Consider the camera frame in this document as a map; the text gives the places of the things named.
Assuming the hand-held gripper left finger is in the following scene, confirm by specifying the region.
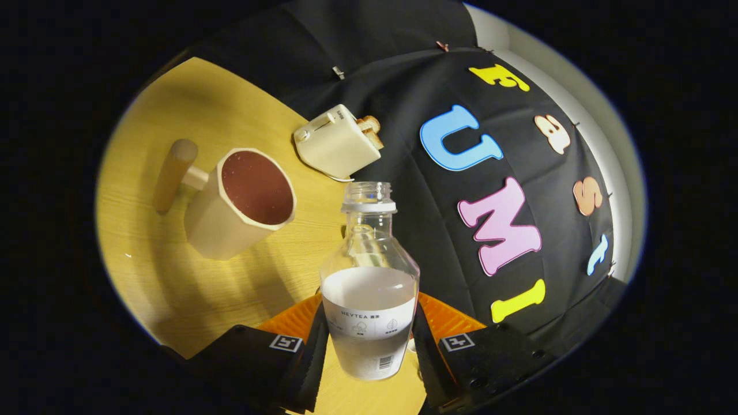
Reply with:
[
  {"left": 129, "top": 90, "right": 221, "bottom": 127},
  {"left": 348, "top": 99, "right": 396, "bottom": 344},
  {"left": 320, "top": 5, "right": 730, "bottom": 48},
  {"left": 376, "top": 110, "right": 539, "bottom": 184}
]
[{"left": 184, "top": 291, "right": 330, "bottom": 414}]

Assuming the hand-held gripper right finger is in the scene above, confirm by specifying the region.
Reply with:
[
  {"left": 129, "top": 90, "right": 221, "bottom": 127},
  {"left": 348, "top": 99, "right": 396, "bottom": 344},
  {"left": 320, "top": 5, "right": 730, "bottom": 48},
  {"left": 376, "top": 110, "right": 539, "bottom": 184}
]
[{"left": 411, "top": 291, "right": 557, "bottom": 413}]

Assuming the clear juice bottle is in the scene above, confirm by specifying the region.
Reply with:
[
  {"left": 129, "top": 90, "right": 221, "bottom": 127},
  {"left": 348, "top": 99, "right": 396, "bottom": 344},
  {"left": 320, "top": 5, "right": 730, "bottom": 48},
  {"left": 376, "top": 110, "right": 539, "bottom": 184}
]
[{"left": 320, "top": 182, "right": 420, "bottom": 381}]

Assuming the beige cup with wooden handle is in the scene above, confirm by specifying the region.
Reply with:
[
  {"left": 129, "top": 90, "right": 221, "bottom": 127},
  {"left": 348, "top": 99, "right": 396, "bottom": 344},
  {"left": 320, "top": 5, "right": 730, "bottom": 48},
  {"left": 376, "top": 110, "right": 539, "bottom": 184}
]
[{"left": 153, "top": 138, "right": 298, "bottom": 261}]

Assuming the wooden table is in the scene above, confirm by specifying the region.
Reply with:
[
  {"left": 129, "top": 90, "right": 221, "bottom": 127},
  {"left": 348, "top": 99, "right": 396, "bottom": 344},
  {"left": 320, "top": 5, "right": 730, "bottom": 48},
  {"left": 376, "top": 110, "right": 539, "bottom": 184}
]
[{"left": 95, "top": 56, "right": 427, "bottom": 415}]

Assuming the cream toaster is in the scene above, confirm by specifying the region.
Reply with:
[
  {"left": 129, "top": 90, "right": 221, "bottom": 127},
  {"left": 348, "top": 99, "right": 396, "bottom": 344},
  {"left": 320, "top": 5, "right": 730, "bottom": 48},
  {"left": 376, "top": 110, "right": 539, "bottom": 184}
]
[{"left": 293, "top": 104, "right": 382, "bottom": 179}]

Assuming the black backdrop cloth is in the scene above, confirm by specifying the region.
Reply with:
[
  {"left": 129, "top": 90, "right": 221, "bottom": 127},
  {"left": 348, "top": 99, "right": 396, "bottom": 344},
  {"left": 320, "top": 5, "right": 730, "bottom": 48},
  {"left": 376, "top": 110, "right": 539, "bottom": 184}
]
[{"left": 196, "top": 0, "right": 629, "bottom": 352}]

